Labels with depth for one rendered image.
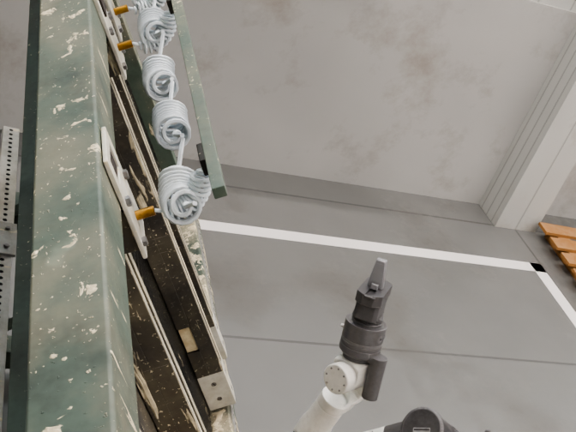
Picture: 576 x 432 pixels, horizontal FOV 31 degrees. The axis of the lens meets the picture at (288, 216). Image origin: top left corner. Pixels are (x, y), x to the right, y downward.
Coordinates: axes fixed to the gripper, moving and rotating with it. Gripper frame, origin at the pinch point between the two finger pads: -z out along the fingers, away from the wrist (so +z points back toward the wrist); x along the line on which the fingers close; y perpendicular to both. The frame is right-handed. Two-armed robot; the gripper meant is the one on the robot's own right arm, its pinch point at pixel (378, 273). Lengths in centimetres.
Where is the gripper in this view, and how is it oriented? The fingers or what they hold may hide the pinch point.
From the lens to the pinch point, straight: 213.5
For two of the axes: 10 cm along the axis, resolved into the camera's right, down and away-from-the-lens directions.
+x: -3.1, 2.2, -9.3
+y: -9.3, -2.8, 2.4
